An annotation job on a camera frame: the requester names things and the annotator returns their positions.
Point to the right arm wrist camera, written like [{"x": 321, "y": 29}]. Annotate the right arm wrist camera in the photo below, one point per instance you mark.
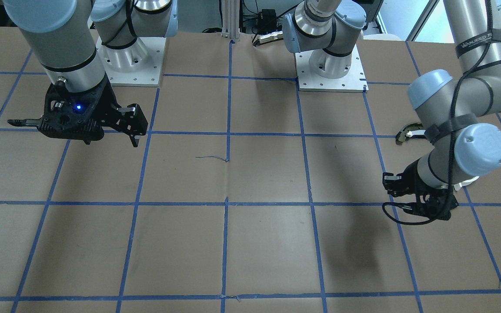
[{"x": 66, "y": 118}]

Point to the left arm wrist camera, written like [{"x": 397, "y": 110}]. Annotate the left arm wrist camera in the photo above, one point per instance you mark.
[{"x": 431, "y": 206}]

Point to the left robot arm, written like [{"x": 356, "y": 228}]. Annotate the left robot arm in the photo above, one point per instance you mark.
[{"x": 448, "y": 109}]

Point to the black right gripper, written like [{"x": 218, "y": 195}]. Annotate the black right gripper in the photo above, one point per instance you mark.
[{"x": 108, "y": 105}]

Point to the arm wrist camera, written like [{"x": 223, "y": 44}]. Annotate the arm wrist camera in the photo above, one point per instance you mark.
[
  {"x": 66, "y": 118},
  {"x": 431, "y": 206}
]

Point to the aluminium frame post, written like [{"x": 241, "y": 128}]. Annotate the aluminium frame post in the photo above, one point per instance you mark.
[{"x": 230, "y": 14}]

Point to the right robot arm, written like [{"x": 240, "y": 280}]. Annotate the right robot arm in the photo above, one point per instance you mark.
[{"x": 86, "y": 47}]

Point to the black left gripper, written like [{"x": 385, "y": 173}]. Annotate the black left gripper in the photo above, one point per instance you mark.
[{"x": 416, "y": 177}]

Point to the white curved plastic part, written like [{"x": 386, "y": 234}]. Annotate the white curved plastic part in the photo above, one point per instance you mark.
[{"x": 465, "y": 183}]

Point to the loose blue thread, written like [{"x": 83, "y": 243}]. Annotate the loose blue thread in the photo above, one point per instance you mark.
[{"x": 213, "y": 156}]

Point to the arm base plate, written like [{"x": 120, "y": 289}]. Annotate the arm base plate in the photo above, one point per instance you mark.
[
  {"x": 319, "y": 72},
  {"x": 139, "y": 65}
]

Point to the dark green brake shoe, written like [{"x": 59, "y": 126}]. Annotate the dark green brake shoe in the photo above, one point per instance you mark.
[{"x": 410, "y": 131}]

